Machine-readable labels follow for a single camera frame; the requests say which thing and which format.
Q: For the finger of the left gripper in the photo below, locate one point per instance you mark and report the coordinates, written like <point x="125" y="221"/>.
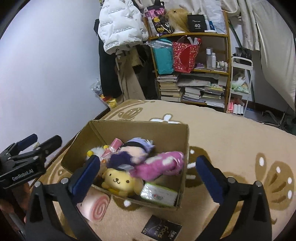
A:
<point x="43" y="150"/>
<point x="16" y="148"/>

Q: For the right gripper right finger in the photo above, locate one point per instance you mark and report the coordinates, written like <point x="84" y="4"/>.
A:
<point x="254" y="220"/>

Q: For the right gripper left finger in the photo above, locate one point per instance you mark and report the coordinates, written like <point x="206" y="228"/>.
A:
<point x="42" y="222"/>

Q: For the pink square face plush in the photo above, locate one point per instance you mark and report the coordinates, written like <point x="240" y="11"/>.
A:
<point x="94" y="205"/>

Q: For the white fluffy plush toy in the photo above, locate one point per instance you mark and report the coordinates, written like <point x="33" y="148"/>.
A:
<point x="97" y="151"/>

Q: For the yellow dog plush toy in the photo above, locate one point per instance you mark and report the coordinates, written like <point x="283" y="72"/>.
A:
<point x="121" y="183"/>

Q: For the pink packaged cloth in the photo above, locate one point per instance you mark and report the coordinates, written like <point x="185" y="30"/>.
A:
<point x="112" y="148"/>

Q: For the purple haired doll plush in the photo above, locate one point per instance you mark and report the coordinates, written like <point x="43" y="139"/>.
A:
<point x="130" y="154"/>

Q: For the green tissue pack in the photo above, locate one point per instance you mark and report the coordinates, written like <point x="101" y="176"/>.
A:
<point x="158" y="194"/>

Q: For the black face mask box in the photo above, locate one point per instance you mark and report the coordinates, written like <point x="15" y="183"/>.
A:
<point x="161" y="229"/>

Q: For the pink fuzzy plush toy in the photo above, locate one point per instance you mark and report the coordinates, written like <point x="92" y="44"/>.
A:
<point x="167" y="163"/>

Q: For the beige patterned carpet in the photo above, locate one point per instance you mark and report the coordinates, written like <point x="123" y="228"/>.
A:
<point x="239" y="147"/>

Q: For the plastic bag of toys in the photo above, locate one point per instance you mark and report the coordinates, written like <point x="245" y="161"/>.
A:
<point x="96" y="87"/>

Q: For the black hanging coat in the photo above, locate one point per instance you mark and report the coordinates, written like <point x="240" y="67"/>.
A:
<point x="108" y="76"/>

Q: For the beige trench coat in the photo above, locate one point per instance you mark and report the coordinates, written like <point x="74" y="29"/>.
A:
<point x="128" y="81"/>

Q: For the open cardboard box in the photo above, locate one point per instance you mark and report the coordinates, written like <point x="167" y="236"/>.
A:
<point x="166" y="137"/>

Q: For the left stack of books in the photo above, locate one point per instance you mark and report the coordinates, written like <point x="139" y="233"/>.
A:
<point x="169" y="90"/>

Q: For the right pile of books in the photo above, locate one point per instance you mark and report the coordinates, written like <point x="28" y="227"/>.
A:
<point x="204" y="88"/>

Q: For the white puffer jacket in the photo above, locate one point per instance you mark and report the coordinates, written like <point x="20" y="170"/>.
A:
<point x="121" y="26"/>

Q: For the white rolling cart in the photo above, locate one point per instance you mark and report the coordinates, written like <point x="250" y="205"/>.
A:
<point x="240" y="85"/>

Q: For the teal gift bag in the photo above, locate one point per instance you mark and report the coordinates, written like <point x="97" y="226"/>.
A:
<point x="163" y="55"/>

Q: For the wooden bookshelf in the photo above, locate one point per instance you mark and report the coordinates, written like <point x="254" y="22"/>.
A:
<point x="213" y="56"/>

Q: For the red gift bag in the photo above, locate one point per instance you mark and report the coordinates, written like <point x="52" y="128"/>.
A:
<point x="185" y="51"/>

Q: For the pink black patterned bag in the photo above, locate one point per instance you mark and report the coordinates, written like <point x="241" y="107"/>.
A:
<point x="157" y="20"/>

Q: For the cream hanging garment bag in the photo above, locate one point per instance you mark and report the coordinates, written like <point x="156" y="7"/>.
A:
<point x="277" y="48"/>

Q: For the blonde wig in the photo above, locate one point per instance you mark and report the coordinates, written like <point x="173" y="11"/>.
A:
<point x="178" y="20"/>

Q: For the black box number 40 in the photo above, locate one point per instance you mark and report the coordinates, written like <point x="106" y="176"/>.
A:
<point x="196" y="23"/>

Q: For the beige floral curtain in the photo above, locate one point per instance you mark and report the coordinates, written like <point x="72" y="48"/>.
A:
<point x="231" y="14"/>

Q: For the white plastic bag on shelf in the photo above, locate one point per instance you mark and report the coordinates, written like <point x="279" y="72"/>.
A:
<point x="215" y="15"/>

